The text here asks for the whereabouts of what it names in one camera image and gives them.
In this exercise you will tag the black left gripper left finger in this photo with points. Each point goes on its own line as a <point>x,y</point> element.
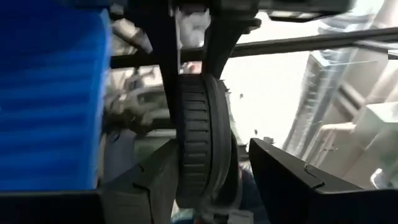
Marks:
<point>143,193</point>

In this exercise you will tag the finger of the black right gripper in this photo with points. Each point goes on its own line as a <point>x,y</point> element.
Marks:
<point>224,43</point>
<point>161,37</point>

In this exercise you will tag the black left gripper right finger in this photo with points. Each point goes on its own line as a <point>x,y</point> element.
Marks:
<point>289,189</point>

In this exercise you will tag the black slide sandal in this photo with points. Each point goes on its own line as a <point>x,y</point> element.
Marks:
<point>202,133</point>

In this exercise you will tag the black aluminium rig frame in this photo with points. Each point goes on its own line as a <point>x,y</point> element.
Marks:
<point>280,45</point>

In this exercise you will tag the silver air duct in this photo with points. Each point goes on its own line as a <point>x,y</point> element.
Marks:
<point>320,102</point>

